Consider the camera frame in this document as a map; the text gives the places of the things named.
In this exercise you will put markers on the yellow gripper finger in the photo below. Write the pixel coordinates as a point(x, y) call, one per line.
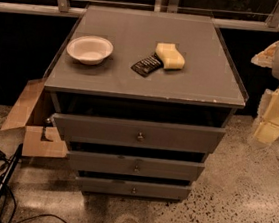
point(265, 57)
point(266, 133)

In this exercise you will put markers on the metal railing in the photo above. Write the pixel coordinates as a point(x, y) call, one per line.
point(151, 4)

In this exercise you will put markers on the black flat stand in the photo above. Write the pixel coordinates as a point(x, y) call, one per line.
point(4, 179)

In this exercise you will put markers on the brown cardboard box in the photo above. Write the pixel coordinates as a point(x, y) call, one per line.
point(30, 112)

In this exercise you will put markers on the white paper bowl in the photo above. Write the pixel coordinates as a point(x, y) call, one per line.
point(89, 50)

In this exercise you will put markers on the grey bottom drawer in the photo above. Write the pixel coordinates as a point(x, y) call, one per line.
point(133, 188)

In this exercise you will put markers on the grey drawer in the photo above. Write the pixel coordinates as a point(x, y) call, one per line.
point(133, 188)
point(135, 133)
point(133, 165)

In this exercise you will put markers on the yellow sponge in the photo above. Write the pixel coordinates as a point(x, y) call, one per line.
point(170, 56)

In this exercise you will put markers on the grey top drawer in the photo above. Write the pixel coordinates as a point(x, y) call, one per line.
point(135, 133)

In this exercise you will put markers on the grey drawer cabinet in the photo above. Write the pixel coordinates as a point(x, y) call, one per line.
point(205, 92)

